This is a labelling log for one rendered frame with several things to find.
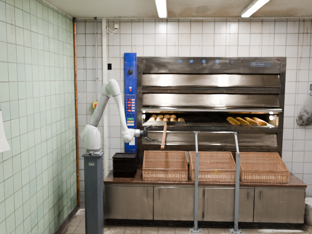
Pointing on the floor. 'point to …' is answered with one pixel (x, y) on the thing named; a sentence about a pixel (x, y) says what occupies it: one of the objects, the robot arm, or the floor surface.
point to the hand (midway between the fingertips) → (157, 133)
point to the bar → (198, 176)
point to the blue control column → (131, 58)
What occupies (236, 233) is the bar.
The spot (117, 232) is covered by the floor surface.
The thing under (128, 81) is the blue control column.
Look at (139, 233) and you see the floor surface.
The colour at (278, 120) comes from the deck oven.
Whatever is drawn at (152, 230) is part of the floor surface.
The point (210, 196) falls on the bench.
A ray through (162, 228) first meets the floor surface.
